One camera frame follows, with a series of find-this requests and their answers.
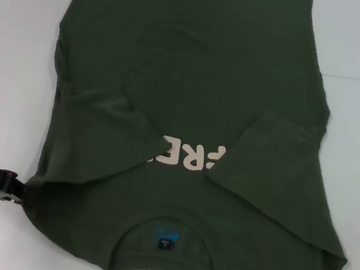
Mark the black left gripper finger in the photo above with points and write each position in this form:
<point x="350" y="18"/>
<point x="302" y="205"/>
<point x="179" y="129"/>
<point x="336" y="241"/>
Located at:
<point x="18" y="190"/>

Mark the dark green FREE t-shirt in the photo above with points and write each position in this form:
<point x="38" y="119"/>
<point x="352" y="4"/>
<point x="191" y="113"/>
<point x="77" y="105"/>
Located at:
<point x="190" y="92"/>

